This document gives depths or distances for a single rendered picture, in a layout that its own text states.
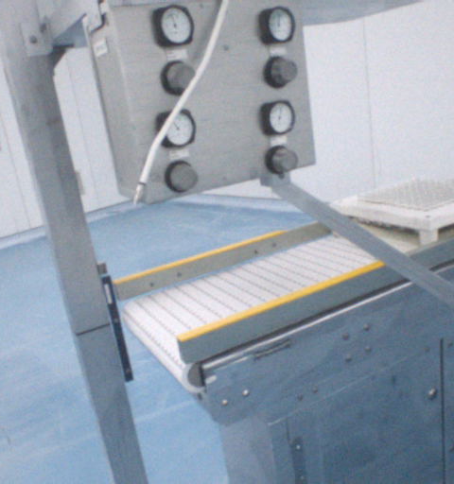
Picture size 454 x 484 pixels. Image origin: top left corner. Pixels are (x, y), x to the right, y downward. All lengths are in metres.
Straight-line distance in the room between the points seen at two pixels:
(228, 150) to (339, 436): 0.54
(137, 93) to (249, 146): 0.14
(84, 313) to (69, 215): 0.17
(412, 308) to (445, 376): 0.24
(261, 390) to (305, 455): 0.21
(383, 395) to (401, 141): 3.43
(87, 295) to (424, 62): 3.54
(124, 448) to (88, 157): 5.30
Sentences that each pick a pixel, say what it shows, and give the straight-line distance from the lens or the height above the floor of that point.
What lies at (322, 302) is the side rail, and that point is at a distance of 0.72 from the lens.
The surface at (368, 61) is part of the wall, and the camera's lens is 4.35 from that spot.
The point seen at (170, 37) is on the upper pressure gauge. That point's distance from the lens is 0.53.
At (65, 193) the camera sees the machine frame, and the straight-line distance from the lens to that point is 0.83.
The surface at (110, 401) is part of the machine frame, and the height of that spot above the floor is 0.72.
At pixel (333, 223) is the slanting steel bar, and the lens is 0.67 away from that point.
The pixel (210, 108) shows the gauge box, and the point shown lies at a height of 1.19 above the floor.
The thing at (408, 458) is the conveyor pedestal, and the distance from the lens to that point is 1.08.
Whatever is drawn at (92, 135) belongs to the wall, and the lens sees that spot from 6.17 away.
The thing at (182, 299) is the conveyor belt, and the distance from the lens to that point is 0.84.
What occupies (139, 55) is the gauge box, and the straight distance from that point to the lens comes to 0.53.
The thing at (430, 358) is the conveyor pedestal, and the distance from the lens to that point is 1.02.
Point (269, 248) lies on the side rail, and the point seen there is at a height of 0.91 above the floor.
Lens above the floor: 1.20
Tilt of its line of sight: 17 degrees down
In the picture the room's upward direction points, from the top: 9 degrees counter-clockwise
